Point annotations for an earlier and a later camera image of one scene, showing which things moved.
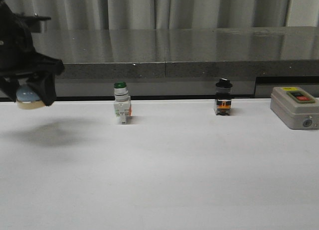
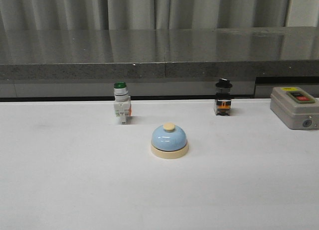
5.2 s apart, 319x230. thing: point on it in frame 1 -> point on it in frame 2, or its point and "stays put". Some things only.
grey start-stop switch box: (297, 108) stays put
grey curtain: (102, 10) stays put
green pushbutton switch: (122, 104) stays put
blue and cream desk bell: (27, 98) -> (169, 142)
